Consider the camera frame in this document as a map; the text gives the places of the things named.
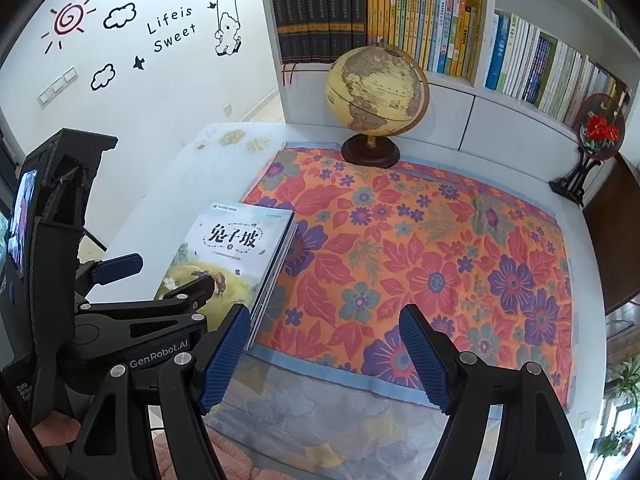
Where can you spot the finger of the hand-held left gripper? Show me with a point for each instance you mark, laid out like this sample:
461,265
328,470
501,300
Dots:
192,292
120,267

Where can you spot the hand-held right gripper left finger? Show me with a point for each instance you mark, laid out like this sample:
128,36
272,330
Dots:
225,360

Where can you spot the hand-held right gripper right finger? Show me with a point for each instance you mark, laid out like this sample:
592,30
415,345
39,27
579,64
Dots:
425,360

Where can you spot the stack of children's books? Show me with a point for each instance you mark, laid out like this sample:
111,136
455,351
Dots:
225,245

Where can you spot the row of black hardcover books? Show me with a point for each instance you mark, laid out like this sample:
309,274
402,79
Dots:
320,20

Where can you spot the row of white green books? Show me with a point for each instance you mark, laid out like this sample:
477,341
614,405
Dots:
550,75

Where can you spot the row of yellow shelf books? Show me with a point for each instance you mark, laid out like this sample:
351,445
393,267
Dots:
425,30

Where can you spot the orange floral table cloth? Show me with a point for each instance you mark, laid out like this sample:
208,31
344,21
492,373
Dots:
425,240

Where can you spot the green floor plant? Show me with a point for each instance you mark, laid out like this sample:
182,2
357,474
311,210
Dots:
625,380

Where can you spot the dark wooden cabinet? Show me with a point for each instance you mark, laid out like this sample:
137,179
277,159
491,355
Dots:
620,240

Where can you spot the white bookshelf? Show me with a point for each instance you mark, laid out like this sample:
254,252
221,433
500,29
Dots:
450,110

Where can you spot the antique yellow desk globe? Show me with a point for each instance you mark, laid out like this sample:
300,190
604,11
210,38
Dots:
375,90

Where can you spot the red flower fan ornament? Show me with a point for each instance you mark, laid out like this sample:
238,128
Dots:
600,127

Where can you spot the black cloud wall sticker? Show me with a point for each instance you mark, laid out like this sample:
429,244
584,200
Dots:
120,15
103,76

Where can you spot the white wall switch panel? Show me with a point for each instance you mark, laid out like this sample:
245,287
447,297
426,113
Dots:
59,85

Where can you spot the black bird wall sticker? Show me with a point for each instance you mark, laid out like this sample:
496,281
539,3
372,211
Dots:
139,63

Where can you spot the black lettering wall sticker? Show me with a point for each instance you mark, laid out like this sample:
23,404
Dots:
170,30

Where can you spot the red sun wall sticker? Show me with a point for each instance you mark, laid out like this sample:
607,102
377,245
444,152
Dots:
69,17

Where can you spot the bear swing wall sticker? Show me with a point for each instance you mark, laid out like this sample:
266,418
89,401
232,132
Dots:
227,25

